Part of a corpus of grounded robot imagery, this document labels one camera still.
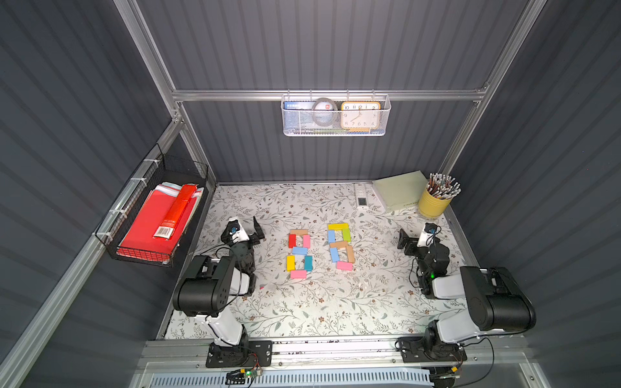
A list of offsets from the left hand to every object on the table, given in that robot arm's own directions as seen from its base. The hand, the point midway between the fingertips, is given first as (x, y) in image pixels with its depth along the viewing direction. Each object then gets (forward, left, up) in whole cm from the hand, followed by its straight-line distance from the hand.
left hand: (242, 221), depth 87 cm
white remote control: (+22, -49, -14) cm, 55 cm away
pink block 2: (-14, -20, -16) cm, 29 cm away
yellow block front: (-9, -17, -15) cm, 25 cm away
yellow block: (+8, -36, -16) cm, 41 cm away
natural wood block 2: (-5, -41, -16) cm, 44 cm away
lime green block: (+4, -40, -16) cm, 43 cm away
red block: (+1, -17, -15) cm, 23 cm away
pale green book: (+28, -68, -14) cm, 75 cm away
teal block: (-9, -24, -16) cm, 30 cm away
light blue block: (-4, -20, -16) cm, 26 cm away
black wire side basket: (+8, +25, +19) cm, 32 cm away
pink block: (+1, -23, -16) cm, 28 cm away
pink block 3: (-10, -38, -16) cm, 43 cm away
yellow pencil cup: (+10, -74, -5) cm, 75 cm away
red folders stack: (-10, +19, +13) cm, 25 cm away
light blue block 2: (+3, -34, -15) cm, 37 cm away
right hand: (-2, -64, -5) cm, 64 cm away
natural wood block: (-1, -37, -16) cm, 40 cm away
